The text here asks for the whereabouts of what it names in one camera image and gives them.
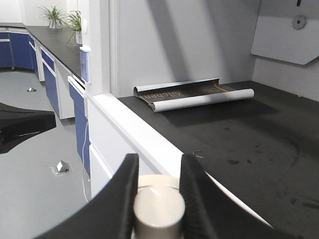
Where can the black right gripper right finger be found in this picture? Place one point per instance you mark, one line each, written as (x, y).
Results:
(211, 214)

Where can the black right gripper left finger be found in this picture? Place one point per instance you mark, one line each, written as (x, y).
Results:
(109, 215)

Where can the glass jar with cream lid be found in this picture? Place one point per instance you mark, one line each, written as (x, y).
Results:
(158, 208)

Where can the small metal hex key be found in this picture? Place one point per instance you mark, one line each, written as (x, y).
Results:
(197, 154)

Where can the floor socket box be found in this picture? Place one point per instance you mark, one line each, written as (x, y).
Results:
(31, 89)
(61, 167)

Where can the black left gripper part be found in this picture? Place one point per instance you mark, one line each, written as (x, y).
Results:
(18, 125)

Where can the blue lab bench cabinets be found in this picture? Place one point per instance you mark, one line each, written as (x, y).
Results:
(56, 62)

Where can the potted green plant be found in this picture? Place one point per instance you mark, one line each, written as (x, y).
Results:
(73, 22)
(53, 15)

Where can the white baffle panel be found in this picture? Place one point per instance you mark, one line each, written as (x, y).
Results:
(287, 30)

